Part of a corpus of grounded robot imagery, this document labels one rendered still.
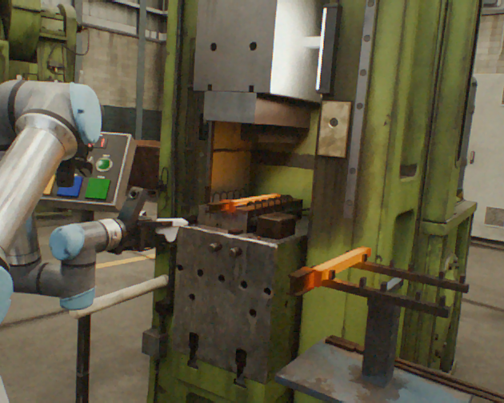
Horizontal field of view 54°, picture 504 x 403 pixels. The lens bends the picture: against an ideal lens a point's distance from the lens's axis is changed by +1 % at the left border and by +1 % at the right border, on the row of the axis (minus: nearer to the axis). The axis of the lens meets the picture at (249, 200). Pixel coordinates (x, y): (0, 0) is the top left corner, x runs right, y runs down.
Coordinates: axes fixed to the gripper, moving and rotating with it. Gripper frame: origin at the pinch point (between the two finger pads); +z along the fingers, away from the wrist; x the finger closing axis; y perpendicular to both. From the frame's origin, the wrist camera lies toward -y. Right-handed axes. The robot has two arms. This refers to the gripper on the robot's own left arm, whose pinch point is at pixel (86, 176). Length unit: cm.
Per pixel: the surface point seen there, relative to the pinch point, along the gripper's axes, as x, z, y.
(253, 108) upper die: -53, -11, 23
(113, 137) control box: -0.8, 10.3, 20.6
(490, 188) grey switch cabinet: -300, 430, 210
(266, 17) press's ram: -55, -26, 46
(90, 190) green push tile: 2.1, 9.6, -1.1
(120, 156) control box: -5.1, 10.3, 13.2
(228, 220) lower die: -46.9, 9.4, -7.3
